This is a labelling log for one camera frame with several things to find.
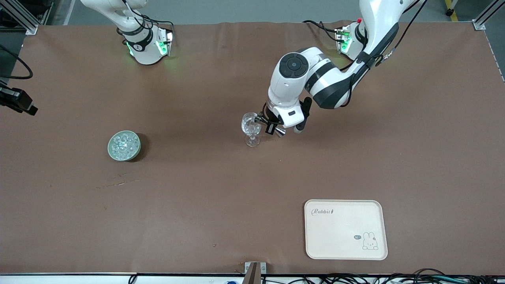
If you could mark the clear wine glass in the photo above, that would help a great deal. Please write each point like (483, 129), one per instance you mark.
(249, 128)

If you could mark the brown table cover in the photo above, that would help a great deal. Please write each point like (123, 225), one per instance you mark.
(197, 197)

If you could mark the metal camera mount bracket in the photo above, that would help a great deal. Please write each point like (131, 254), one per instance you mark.
(255, 272)

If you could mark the aluminium frame post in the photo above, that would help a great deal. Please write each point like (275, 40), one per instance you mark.
(23, 19)
(483, 20)

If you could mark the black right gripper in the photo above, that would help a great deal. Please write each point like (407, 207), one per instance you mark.
(25, 100)

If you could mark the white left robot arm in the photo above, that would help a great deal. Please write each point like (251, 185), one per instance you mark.
(294, 86)

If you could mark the steel double jigger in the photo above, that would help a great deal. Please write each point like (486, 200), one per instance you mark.
(281, 132)

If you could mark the clear ice cube heap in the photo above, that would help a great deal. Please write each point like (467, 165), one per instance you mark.
(124, 145)

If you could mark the green ceramic bowl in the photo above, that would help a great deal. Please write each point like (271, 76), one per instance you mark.
(112, 156)

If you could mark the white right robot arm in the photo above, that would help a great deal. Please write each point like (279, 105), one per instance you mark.
(146, 51)

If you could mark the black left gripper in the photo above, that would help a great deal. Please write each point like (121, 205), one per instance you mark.
(268, 116)

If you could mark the cream rabbit print tray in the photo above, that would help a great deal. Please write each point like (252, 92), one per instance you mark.
(339, 232)

